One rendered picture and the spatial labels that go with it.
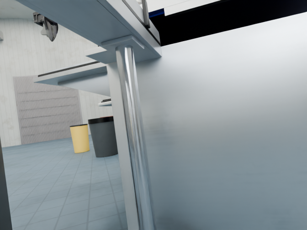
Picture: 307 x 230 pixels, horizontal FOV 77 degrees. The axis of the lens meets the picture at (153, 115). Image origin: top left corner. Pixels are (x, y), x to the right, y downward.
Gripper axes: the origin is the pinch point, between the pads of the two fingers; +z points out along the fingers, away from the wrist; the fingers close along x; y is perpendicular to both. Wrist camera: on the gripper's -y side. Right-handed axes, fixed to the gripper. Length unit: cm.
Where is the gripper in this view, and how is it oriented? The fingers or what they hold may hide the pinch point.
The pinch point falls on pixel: (52, 38)
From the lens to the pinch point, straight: 119.5
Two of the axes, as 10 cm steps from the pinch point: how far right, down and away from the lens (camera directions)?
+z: 1.3, 9.9, 0.0
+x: -2.9, 0.4, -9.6
